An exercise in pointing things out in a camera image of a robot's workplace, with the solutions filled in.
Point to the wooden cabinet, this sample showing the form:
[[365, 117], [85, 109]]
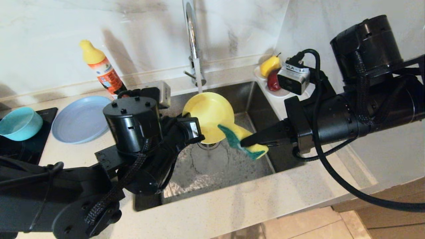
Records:
[[391, 212]]

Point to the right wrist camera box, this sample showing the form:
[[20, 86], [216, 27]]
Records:
[[294, 78]]

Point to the blue-grey plate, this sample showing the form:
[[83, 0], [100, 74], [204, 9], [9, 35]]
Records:
[[81, 121]]

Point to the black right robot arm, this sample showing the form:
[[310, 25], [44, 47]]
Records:
[[372, 46]]

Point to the pale yellow bowl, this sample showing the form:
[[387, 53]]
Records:
[[209, 113]]

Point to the light blue bowl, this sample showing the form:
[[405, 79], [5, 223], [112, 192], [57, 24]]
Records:
[[20, 124]]

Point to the dark red apple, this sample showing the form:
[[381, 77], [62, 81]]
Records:
[[273, 83]]

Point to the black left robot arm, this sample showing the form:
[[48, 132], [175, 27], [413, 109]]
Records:
[[132, 126]]

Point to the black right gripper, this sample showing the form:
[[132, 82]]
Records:
[[348, 119]]

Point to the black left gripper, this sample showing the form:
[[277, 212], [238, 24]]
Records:
[[166, 152]]

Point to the chrome faucet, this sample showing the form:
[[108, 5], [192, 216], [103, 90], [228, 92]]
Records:
[[192, 33]]

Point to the stainless steel sink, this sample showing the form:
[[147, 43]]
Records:
[[262, 106]]

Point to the metal sink drain strainer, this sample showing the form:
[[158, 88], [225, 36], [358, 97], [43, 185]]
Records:
[[212, 145]]

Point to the running water stream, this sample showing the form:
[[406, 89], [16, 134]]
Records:
[[199, 76]]

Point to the black induction cooktop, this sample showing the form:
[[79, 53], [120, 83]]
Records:
[[23, 146]]

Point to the orange dish soap bottle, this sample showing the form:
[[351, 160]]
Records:
[[106, 74]]

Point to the yellow sponge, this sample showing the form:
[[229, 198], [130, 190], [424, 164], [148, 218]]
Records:
[[244, 136]]

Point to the yellow pear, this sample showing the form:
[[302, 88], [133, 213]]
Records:
[[268, 66]]

